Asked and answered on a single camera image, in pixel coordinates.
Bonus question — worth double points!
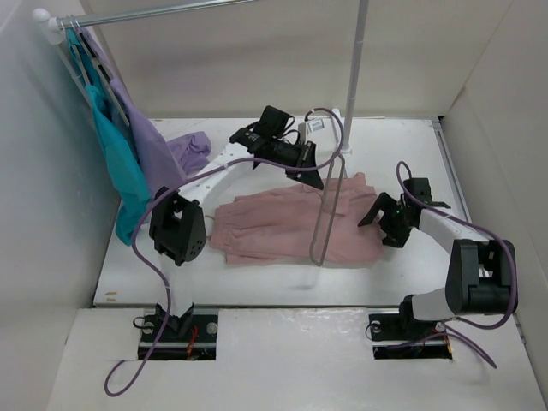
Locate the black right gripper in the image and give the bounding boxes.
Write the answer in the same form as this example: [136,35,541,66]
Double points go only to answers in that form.
[359,191,414,247]

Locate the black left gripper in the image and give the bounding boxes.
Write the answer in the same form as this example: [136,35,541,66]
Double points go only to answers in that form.
[271,139,325,190]

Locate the pink trousers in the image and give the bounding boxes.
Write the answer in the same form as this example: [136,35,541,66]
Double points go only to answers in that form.
[210,172,384,265]

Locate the grey clothes hanger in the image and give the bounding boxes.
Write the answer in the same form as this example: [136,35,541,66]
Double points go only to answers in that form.
[309,154,345,267]

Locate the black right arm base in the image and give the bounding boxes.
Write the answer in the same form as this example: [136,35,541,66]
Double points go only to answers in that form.
[366,313,453,360]

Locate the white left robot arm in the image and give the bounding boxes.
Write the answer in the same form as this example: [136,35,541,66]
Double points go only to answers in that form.
[149,106,324,341]

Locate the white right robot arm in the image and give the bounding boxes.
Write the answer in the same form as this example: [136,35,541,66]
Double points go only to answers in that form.
[359,177,518,342]

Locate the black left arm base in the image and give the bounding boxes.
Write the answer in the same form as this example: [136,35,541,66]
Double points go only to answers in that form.
[133,307,219,361]

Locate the grey hanger with purple garment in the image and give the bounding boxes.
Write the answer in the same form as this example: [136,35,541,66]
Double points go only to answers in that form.
[79,31,130,127]

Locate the grey hanger with teal garment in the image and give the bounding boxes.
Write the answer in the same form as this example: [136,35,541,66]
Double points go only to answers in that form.
[65,29,100,88]

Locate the grey vertical rack pole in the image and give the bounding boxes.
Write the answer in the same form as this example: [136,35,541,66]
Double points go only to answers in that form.
[339,0,370,151]

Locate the purple hanging garment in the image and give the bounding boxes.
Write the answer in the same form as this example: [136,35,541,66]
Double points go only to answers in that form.
[75,29,211,197]

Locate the teal hanging garment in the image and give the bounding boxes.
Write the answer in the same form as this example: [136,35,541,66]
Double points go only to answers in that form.
[63,29,151,247]

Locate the white rack corner joint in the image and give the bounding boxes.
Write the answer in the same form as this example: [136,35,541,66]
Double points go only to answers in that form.
[32,8,64,45]

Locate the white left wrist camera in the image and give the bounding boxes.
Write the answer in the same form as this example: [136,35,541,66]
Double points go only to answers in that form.
[297,118,325,144]

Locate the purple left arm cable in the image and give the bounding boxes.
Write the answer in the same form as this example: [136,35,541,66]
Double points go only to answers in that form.
[104,107,345,397]

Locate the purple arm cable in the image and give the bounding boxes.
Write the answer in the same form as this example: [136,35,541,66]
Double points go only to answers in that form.
[104,107,345,397]
[395,160,520,370]

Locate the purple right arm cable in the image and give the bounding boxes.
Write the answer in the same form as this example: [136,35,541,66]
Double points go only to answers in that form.
[395,160,520,370]

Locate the silver horizontal rack rail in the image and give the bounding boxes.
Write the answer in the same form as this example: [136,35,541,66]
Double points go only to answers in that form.
[47,0,253,33]

